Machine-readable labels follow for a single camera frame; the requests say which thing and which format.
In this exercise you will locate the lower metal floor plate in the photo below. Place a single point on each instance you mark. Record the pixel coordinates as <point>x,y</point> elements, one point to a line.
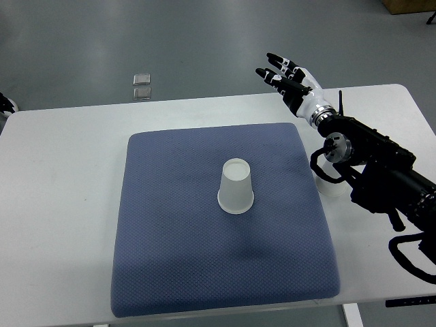
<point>142,93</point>

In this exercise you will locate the black table control panel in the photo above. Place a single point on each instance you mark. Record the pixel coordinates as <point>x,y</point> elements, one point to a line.
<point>407,302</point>

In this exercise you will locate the brown cardboard box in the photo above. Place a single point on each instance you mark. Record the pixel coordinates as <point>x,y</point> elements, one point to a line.
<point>409,6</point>

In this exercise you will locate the black white object left edge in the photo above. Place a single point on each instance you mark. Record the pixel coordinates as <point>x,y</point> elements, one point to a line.
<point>7,106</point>

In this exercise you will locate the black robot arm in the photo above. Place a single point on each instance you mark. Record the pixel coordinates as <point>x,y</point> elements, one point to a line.
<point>379,171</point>

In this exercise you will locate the blue textured cushion mat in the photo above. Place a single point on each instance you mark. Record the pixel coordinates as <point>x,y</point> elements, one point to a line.
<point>176,250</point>

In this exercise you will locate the black tripod leg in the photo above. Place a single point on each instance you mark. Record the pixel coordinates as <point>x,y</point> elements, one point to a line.
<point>431,19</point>

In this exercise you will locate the white table leg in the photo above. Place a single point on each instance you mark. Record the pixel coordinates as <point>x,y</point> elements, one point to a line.
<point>352,315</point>

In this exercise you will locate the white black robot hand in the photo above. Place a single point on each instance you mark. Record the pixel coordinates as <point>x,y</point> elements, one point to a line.
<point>300,91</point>

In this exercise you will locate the upper metal floor plate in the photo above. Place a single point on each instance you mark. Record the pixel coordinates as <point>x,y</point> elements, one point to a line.
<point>142,79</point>

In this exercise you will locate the white paper cup on mat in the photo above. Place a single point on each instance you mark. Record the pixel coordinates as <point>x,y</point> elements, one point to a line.
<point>235,195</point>

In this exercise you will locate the white paper cup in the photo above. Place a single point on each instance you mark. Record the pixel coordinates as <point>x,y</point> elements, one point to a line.
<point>235,195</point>
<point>327,188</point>

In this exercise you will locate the metal floor plate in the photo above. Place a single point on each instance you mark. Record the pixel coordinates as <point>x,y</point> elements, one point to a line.
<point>142,79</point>
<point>142,93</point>

